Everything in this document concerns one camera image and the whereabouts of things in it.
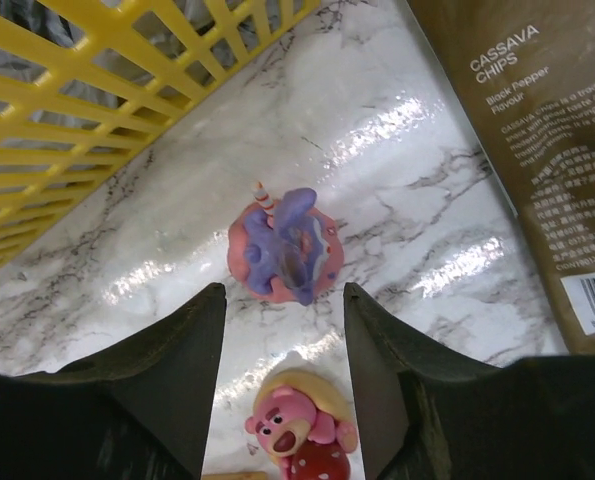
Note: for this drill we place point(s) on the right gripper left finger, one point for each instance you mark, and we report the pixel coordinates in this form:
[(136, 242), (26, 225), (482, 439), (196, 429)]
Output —
[(138, 409)]

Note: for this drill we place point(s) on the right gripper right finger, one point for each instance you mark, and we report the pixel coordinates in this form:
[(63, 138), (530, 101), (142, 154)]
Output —
[(425, 411)]

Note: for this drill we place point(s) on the pink bear strawberry toy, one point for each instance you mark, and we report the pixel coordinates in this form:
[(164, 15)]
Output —
[(305, 425)]

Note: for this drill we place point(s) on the purple creature pink donut toy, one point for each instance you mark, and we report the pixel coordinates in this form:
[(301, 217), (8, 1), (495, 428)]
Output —
[(284, 250)]

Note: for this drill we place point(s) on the yellow plastic basket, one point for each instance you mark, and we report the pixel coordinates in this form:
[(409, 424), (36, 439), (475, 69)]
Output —
[(38, 187)]

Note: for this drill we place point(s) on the grey cloth pack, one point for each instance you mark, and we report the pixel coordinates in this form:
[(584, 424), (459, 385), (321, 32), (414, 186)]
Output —
[(44, 23)]

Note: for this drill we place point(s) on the brown coffee bag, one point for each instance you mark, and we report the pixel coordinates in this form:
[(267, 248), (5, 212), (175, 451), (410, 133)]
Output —
[(524, 73)]

